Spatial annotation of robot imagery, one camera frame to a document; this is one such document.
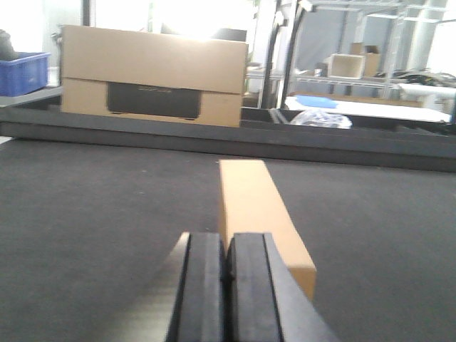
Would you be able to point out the crumpled clear plastic bag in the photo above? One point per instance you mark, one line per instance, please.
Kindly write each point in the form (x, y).
(321, 119)

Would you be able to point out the metal wire shelf rack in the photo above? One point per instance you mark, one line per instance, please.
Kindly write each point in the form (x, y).
(402, 30)

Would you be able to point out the brown cardboard package box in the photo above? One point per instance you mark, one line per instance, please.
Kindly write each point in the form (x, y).
(250, 202)

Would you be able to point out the upper stacked cardboard box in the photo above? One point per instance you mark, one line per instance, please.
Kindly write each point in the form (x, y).
(170, 61)

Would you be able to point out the blue plastic crate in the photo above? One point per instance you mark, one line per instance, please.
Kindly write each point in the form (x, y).
(24, 75)

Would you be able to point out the large stacked cardboard box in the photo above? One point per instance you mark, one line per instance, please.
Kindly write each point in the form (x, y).
(145, 102)

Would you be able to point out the blue flat tray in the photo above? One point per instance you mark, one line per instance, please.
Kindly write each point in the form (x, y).
(316, 101)

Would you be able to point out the small brown background box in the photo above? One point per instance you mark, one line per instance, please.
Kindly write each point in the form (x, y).
(371, 55)

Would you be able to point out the dark raised table border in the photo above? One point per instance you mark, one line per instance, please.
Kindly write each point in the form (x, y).
(377, 148)

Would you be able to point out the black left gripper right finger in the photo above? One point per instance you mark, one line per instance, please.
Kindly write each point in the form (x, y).
(266, 303)

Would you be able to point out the white open cube box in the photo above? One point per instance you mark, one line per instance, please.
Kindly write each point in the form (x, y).
(346, 66)

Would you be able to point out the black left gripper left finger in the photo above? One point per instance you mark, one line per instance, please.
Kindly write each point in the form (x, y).
(199, 309)

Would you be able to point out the white background table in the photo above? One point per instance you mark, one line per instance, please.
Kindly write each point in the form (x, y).
(374, 110)

